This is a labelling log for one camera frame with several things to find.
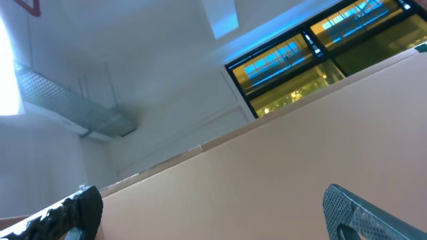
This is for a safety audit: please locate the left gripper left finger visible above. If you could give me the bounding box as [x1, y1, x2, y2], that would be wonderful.
[1, 185, 103, 240]

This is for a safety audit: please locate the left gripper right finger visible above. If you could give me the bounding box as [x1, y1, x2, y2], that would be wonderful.
[322, 184, 426, 240]

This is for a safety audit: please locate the beige cardboard partition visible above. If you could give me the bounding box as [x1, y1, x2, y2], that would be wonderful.
[97, 49, 426, 239]

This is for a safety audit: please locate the black framed window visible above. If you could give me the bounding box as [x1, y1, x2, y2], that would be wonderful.
[226, 0, 426, 118]

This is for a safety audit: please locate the perforated ceiling cable tray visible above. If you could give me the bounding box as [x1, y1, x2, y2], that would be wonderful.
[15, 63, 137, 142]

